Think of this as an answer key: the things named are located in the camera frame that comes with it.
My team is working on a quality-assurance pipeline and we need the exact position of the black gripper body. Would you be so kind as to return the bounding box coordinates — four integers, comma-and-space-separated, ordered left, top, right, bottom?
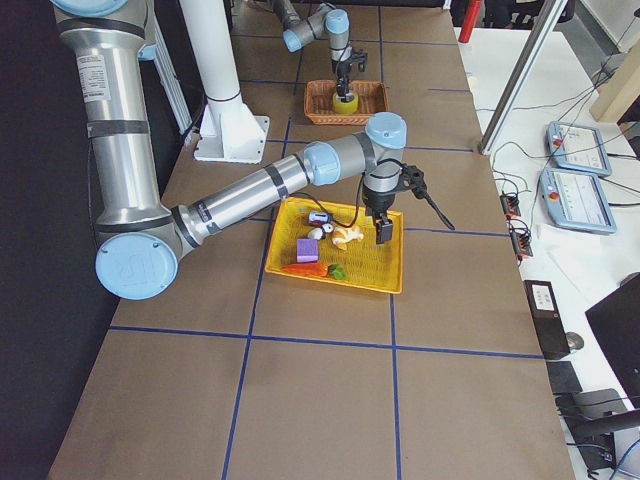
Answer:
362, 189, 395, 220
336, 73, 350, 95

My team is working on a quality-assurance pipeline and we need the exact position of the yellow tape roll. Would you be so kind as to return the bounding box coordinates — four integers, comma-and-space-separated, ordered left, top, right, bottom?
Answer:
332, 92, 359, 115

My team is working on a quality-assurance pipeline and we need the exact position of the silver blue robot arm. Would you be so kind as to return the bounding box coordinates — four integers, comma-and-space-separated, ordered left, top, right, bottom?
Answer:
52, 1, 407, 300
267, 0, 355, 103

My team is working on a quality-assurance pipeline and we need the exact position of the brown wicker basket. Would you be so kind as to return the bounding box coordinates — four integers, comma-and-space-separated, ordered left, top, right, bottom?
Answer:
304, 80, 389, 126

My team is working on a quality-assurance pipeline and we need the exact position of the yellow plastic basket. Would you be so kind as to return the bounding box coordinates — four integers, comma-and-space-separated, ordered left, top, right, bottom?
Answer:
265, 198, 403, 294

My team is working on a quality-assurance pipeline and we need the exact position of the toy croissant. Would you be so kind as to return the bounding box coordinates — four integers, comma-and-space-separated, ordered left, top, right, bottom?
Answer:
331, 225, 364, 251

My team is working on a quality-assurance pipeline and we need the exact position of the black white penguin toy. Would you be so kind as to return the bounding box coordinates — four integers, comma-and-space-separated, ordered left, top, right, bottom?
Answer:
307, 223, 334, 240

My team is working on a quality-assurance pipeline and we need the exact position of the orange toy carrot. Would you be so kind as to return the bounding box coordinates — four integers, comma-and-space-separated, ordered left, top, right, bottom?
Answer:
281, 261, 347, 280

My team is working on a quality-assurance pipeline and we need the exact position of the purple foam block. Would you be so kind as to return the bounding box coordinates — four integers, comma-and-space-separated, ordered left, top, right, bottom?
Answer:
296, 238, 320, 263

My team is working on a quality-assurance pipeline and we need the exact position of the upper orange black connector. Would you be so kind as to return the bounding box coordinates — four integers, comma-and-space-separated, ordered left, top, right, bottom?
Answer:
499, 192, 521, 219

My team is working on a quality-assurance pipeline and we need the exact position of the orange black connector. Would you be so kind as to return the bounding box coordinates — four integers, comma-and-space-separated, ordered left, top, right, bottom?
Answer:
509, 224, 533, 260
499, 192, 521, 219

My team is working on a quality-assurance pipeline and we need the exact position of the lower orange black connector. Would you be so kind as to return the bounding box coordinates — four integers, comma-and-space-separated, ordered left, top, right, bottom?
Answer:
509, 224, 533, 260

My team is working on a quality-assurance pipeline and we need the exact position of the red cylinder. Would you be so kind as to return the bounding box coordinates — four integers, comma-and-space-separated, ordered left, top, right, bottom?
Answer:
458, 0, 483, 44

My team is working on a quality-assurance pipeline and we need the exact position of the lower teach pendant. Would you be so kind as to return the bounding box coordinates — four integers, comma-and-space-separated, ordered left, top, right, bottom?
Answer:
539, 168, 617, 235

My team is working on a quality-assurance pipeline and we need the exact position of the teach pendant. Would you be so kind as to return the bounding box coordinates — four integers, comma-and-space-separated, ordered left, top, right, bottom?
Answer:
546, 121, 612, 177
539, 168, 617, 235

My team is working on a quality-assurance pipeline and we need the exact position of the black power adapter box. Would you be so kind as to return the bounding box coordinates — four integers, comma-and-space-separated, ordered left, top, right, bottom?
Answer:
523, 280, 570, 360

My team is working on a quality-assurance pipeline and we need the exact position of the upper teach pendant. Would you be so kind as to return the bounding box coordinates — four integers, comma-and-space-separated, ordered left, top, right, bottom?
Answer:
546, 121, 612, 177

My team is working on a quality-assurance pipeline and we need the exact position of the black monitor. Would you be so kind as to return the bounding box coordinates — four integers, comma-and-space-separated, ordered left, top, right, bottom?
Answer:
586, 275, 640, 407

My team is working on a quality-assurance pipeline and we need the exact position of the wooden board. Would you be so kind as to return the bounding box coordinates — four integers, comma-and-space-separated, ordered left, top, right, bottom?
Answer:
590, 42, 639, 123

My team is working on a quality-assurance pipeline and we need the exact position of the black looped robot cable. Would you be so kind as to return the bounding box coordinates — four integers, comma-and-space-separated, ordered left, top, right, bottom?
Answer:
287, 158, 456, 232

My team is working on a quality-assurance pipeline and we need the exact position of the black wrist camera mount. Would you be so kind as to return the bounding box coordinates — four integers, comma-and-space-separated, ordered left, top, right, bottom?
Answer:
400, 165, 428, 200

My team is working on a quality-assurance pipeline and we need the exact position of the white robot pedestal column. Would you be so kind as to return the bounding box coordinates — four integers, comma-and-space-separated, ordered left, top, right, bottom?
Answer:
180, 0, 270, 164

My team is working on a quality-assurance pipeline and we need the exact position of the aluminium frame post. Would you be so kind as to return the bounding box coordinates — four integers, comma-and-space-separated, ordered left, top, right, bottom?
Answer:
478, 0, 568, 156

